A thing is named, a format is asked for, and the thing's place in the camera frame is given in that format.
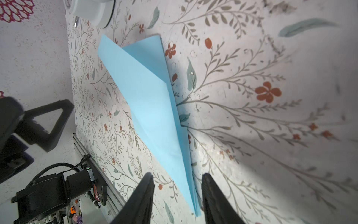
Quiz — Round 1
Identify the light blue paper sheet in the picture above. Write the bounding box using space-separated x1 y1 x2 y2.
98 35 201 216

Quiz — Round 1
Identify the white alarm clock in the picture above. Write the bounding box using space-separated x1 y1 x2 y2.
63 0 116 29

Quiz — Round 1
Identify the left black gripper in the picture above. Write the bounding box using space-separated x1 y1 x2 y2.
1 97 74 183

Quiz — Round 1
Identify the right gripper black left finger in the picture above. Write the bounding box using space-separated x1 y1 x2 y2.
111 172 155 224

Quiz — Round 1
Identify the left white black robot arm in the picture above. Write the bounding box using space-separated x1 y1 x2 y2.
1 97 93 224

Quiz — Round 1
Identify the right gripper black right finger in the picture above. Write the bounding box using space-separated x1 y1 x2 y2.
201 173 245 224

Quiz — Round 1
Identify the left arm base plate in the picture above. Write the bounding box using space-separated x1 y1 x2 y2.
85 166 107 208

